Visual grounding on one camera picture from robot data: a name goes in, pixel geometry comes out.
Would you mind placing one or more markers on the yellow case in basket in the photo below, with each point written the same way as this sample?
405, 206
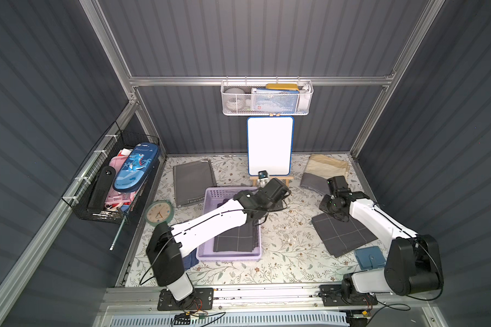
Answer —
283, 87

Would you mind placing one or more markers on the small wooden easel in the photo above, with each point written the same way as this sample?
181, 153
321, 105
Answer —
256, 182

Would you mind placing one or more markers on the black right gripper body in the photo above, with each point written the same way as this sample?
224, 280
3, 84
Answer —
329, 205

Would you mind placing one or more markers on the beige and grey pillowcase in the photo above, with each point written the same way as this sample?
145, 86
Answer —
319, 169

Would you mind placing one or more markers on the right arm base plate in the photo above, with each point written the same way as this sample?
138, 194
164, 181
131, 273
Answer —
334, 295

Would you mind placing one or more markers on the blue framed whiteboard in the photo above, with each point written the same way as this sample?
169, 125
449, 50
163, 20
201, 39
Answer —
270, 145

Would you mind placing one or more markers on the plain grey pillowcase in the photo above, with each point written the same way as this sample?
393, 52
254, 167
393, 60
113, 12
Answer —
191, 181

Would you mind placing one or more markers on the navy striped folded pillowcase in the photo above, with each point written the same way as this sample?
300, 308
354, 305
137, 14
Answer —
190, 260

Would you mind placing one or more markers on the small blue wallet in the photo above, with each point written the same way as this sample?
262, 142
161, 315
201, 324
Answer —
370, 258

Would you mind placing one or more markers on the dark grey checked pillowcase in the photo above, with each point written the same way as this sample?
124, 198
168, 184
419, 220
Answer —
244, 238

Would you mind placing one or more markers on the blue shark pencil case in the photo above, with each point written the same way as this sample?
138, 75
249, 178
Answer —
140, 163

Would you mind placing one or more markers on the metal rod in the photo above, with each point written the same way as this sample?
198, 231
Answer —
120, 228

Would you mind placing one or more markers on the green round clock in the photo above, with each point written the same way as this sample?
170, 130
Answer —
160, 211

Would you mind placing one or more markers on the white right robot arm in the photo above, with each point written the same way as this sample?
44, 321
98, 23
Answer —
413, 264

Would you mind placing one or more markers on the white mesh wall basket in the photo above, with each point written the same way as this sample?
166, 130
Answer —
303, 105

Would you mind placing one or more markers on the blue white booklet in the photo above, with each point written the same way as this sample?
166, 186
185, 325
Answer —
274, 102

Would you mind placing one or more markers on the black remote control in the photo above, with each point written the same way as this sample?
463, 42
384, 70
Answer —
101, 189

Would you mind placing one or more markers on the white tape roll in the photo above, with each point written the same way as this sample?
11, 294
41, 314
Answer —
234, 99

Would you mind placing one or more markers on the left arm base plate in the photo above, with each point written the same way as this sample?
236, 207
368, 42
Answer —
201, 299

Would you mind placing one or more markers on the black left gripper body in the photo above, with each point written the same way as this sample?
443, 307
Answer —
279, 191

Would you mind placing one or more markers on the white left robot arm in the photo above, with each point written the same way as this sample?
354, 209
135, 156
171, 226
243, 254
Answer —
169, 245

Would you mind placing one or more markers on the pink pouch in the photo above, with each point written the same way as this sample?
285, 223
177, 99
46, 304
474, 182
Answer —
118, 197

